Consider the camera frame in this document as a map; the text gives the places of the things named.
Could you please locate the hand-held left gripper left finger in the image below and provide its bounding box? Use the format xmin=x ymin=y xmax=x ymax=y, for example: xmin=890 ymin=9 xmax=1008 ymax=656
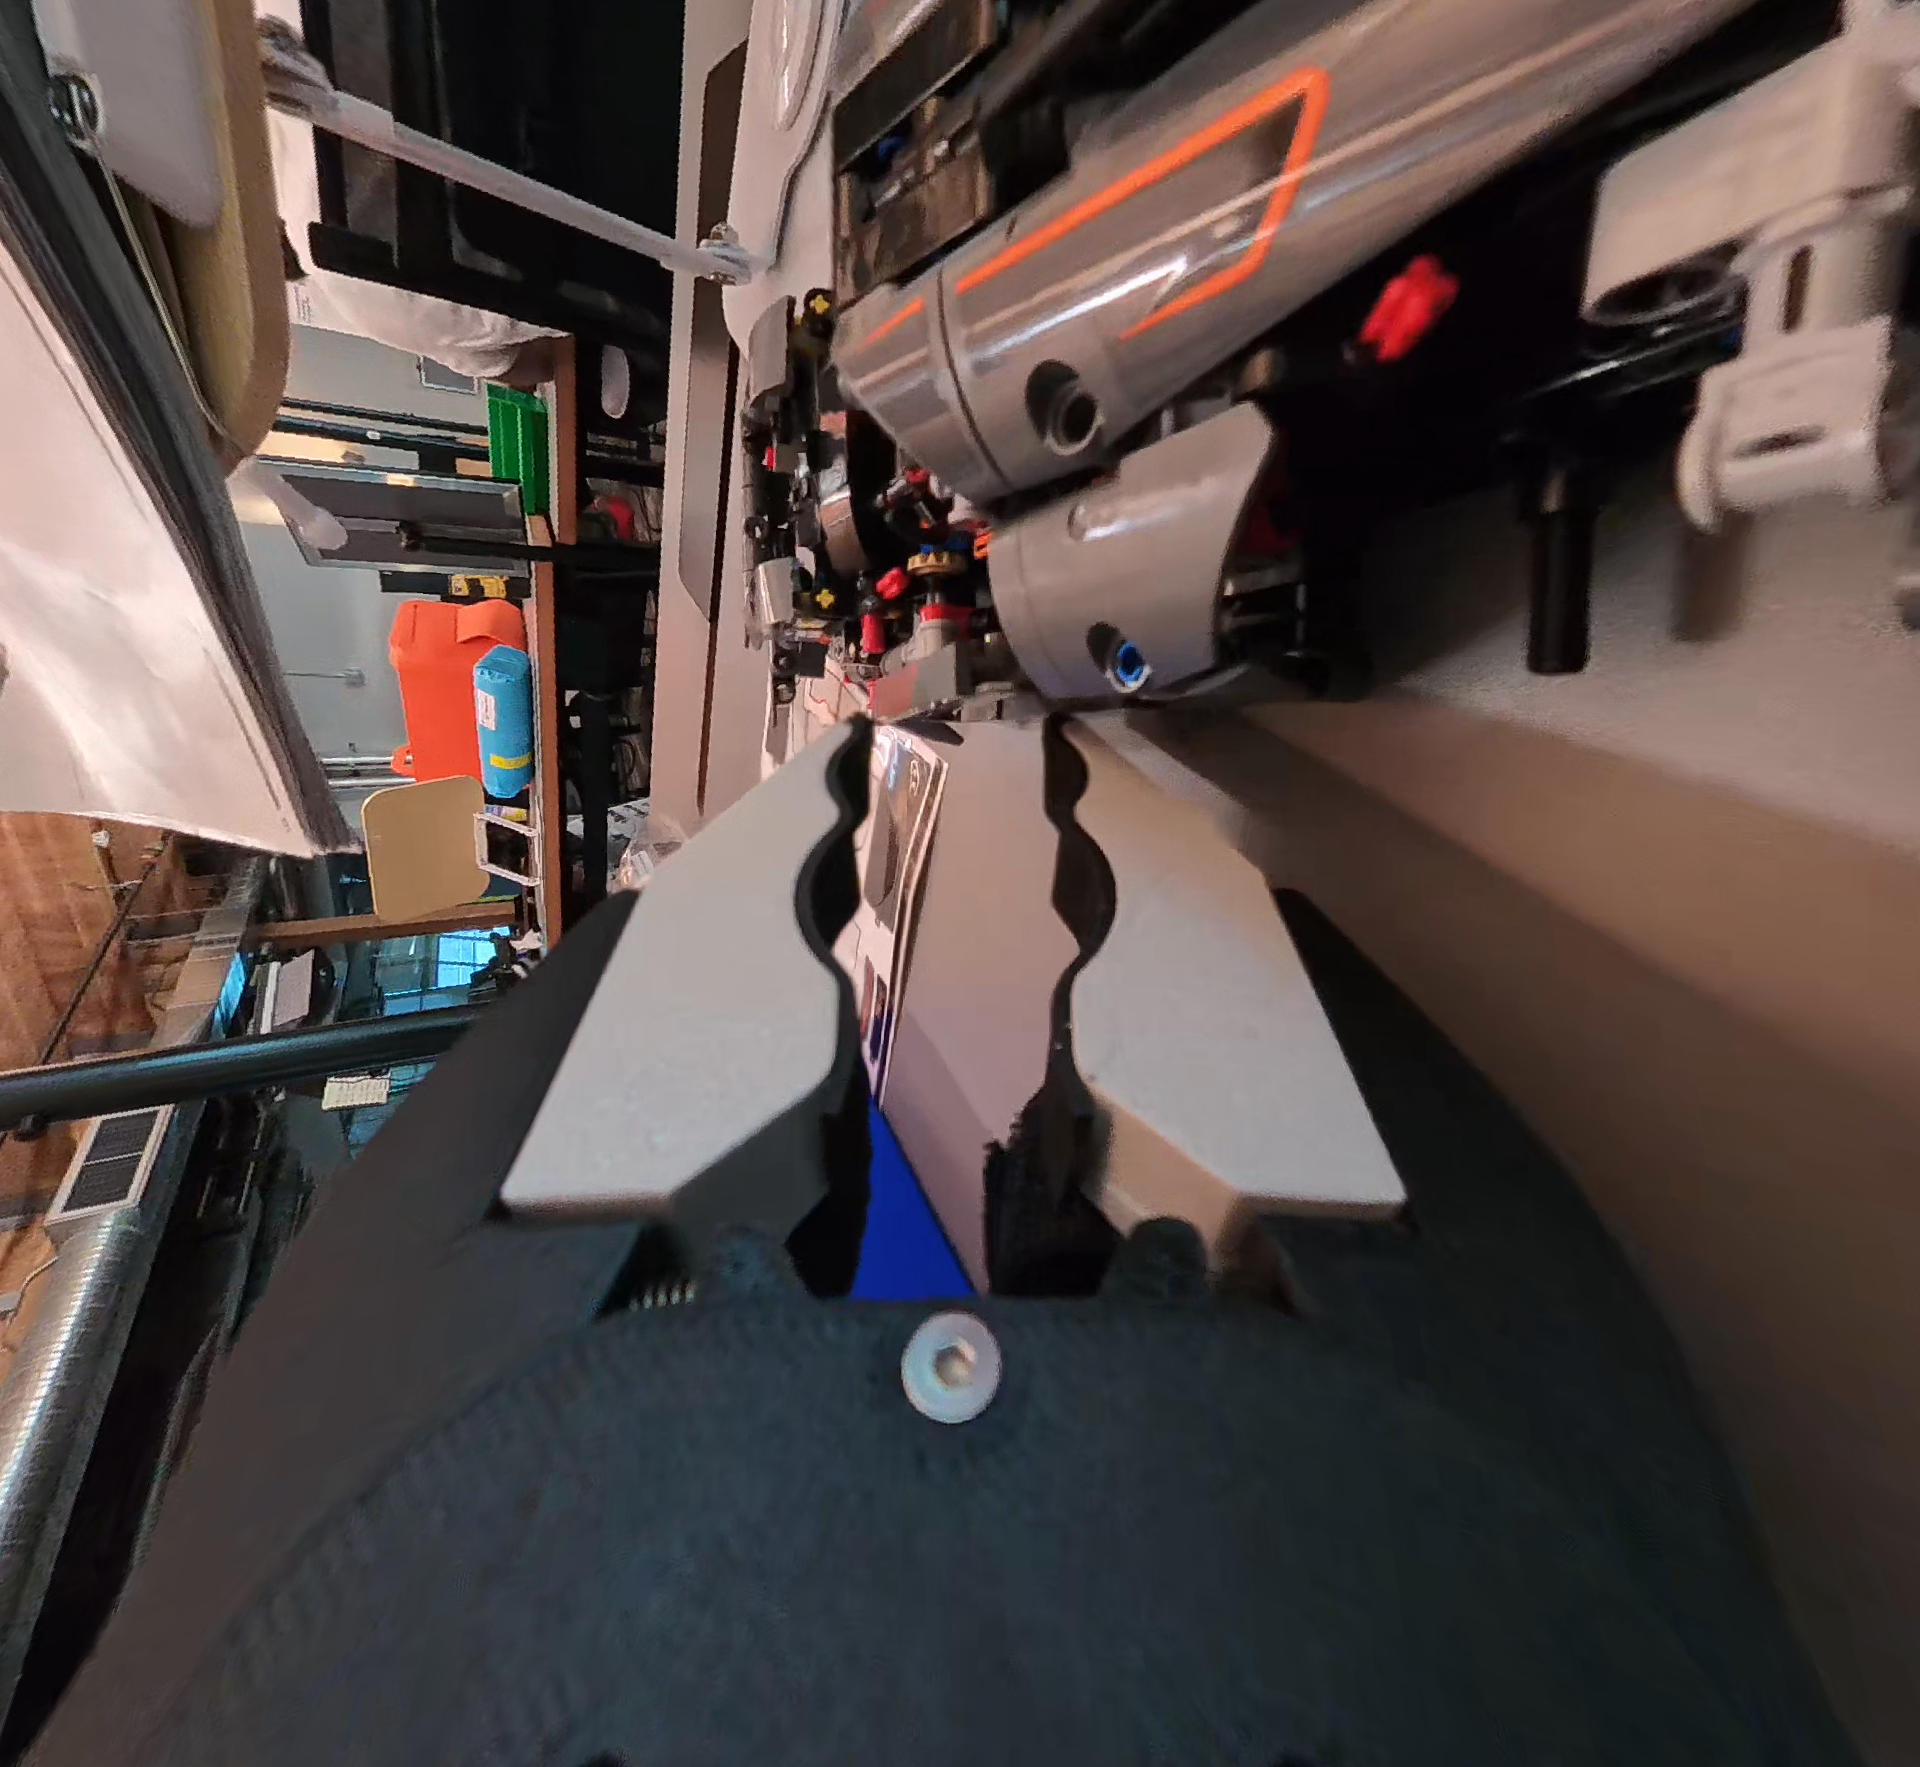
xmin=498 ymin=717 xmax=879 ymax=1297

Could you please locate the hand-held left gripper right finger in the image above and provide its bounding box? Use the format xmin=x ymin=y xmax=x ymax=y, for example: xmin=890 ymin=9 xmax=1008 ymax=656
xmin=980 ymin=714 xmax=1411 ymax=1297

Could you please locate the grey black lego car model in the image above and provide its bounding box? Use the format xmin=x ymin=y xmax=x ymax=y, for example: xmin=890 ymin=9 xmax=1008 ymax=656
xmin=735 ymin=0 xmax=1920 ymax=737

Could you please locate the lego sticker sheet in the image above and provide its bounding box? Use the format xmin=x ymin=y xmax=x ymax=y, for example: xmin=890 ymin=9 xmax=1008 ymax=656
xmin=828 ymin=724 xmax=950 ymax=1105

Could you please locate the blue storage bin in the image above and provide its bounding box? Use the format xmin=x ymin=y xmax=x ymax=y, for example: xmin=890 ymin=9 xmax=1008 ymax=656
xmin=845 ymin=1098 xmax=978 ymax=1301

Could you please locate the beige square board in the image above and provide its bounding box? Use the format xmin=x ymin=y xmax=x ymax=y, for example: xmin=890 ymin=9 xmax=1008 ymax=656
xmin=360 ymin=776 xmax=492 ymax=921

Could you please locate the blue roll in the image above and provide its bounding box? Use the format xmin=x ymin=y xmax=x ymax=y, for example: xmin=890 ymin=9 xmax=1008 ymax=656
xmin=470 ymin=643 xmax=540 ymax=802

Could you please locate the orange plastic object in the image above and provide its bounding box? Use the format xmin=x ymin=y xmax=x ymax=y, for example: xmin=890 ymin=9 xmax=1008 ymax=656
xmin=384 ymin=597 xmax=531 ymax=784

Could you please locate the black metal bar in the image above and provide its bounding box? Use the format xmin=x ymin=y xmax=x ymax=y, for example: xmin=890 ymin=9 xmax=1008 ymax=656
xmin=0 ymin=1009 xmax=484 ymax=1142

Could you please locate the green plastic box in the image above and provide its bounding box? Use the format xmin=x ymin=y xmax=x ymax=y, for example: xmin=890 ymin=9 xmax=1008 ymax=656
xmin=483 ymin=382 xmax=553 ymax=526

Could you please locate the beige curved board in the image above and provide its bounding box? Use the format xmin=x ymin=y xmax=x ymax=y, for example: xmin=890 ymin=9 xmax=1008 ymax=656
xmin=151 ymin=0 xmax=296 ymax=474

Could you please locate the grey desk cable flap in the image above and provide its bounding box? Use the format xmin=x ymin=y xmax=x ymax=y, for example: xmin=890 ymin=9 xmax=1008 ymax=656
xmin=672 ymin=42 xmax=754 ymax=625

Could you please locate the silver air duct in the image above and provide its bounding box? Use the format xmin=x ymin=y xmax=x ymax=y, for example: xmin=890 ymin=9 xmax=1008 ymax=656
xmin=0 ymin=1188 xmax=173 ymax=1662

